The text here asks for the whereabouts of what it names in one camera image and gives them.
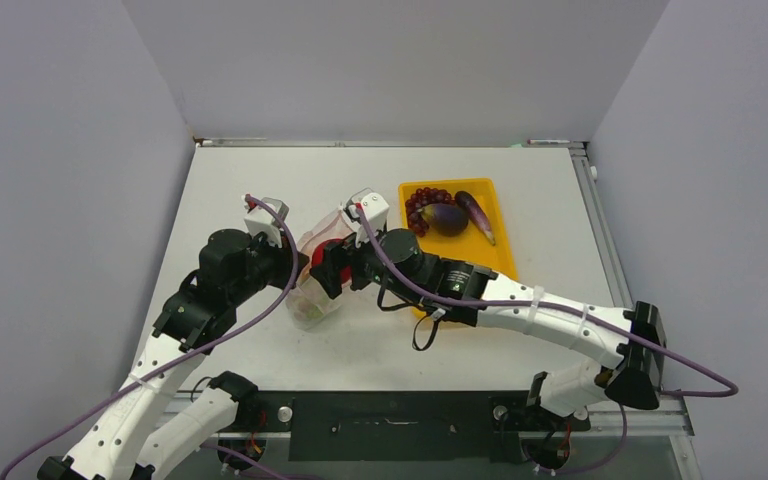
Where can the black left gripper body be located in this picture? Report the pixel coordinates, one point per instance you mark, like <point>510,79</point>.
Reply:
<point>268,266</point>

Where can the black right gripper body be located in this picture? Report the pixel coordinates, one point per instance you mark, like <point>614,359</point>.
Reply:
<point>364,272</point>

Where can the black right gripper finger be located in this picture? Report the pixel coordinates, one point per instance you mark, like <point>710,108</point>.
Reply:
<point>345,246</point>
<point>330,278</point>

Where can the clear pink-dotted zip bag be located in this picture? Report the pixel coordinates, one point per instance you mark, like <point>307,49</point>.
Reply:
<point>307,302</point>

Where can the large purple eggplant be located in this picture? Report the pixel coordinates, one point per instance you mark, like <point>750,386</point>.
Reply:
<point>448,220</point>

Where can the red tomato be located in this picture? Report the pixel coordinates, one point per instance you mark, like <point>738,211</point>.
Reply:
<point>332,261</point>

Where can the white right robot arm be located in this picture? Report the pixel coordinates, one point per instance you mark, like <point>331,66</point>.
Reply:
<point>617,366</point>

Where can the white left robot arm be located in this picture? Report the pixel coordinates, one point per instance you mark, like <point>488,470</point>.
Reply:
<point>191,323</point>

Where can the dark red grape bunch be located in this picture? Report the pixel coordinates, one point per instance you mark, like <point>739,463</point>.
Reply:
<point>424,196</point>

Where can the yellow plastic tray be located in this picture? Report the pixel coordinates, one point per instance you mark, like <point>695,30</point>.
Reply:
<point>471,245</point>

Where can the slim purple eggplant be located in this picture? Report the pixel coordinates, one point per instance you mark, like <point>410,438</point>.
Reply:
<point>476,214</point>

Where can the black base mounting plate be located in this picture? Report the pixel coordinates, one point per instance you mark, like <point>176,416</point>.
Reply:
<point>400,425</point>

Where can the marker pen on ledge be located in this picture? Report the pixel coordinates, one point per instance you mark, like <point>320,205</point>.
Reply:
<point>548,142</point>

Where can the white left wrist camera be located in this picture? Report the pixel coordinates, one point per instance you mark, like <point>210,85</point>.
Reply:
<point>264,219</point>

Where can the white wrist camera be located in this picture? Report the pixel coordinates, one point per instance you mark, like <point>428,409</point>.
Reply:
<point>367,213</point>
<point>264,219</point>

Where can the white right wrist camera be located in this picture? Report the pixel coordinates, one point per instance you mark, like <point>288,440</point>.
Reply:
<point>367,213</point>

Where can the aluminium side rail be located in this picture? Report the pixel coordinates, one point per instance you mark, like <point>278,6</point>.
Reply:
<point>672,418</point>

